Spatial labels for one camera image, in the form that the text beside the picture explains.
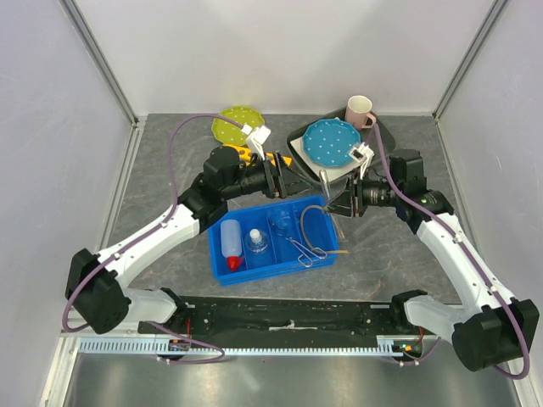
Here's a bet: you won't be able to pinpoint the cable duct rail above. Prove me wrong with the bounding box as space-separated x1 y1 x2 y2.
78 337 414 357

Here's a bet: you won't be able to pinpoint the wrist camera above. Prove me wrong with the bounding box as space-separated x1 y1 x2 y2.
241 124 271 160
349 142 374 180

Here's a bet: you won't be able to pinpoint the green dotted plate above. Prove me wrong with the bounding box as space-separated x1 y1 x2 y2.
211 106 265 147

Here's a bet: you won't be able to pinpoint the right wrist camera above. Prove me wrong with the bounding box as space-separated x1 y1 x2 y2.
349 142 374 180

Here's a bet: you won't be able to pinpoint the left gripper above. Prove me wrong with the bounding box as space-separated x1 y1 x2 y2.
222 151 315 201

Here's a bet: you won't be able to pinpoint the yellow rubber tube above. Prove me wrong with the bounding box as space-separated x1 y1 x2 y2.
299 204 350 257

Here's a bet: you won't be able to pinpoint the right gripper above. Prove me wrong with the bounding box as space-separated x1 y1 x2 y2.
322 168 402 218

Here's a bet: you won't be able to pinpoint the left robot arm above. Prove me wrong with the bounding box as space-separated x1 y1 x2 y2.
65 147 311 334

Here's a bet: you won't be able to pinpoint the white square plate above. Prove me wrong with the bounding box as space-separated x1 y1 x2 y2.
287 133 357 183

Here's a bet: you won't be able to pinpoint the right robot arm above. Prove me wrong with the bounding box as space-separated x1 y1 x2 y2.
327 144 540 379

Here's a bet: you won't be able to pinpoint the metal crucible tongs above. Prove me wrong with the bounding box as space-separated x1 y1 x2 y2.
267 216 327 268

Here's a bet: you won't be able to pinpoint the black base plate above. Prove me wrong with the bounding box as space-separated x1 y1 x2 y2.
163 297 430 337

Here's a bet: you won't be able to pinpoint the blue dotted plate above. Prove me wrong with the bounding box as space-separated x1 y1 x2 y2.
302 119 361 168

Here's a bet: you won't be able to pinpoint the glass flask white stopper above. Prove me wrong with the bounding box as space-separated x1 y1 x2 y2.
245 228 269 255

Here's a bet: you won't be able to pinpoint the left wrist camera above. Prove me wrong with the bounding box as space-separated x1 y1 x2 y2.
241 124 271 160

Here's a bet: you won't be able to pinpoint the pink mug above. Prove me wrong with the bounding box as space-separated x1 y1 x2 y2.
344 95 377 130

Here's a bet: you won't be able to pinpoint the wash bottle red cap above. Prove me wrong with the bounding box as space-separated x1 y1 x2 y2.
220 219 244 271

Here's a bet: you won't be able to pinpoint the yellow test tube rack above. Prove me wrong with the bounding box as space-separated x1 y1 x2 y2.
226 144 293 166

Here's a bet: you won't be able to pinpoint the blue plastic organizer tray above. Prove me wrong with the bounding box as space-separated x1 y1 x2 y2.
208 195 339 286

